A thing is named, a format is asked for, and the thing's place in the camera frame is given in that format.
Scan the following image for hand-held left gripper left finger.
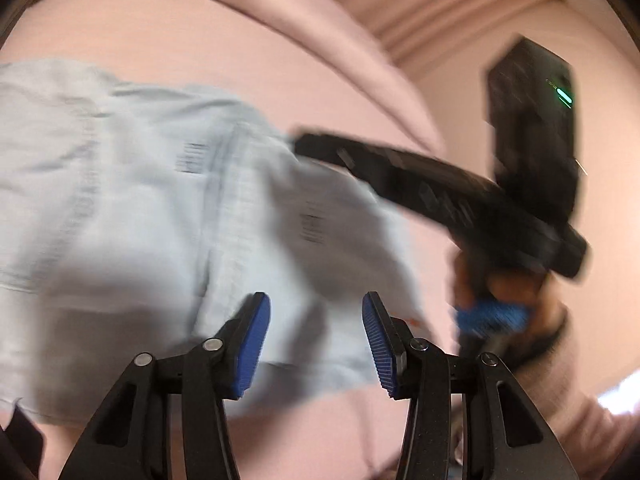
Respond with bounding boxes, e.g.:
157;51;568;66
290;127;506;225
57;291;273;480

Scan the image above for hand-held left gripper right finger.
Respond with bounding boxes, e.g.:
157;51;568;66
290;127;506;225
361;291;581;480

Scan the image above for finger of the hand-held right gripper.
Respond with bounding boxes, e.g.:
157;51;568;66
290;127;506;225
292;131;503;242

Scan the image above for light blue strawberry pants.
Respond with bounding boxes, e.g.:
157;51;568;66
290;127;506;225
0;58;426;426

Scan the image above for person's right forearm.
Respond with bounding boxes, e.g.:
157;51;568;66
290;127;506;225
515;305;640;466

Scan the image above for person's right hand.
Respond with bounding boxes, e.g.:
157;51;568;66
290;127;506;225
452;254;568;343

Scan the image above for pink duvet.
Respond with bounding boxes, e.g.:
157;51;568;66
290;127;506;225
90;0;447;153

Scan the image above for pink curtain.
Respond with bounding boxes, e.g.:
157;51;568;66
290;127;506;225
305;0;563;67

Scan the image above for black cloth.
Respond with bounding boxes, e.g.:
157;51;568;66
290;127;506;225
0;402;47;480

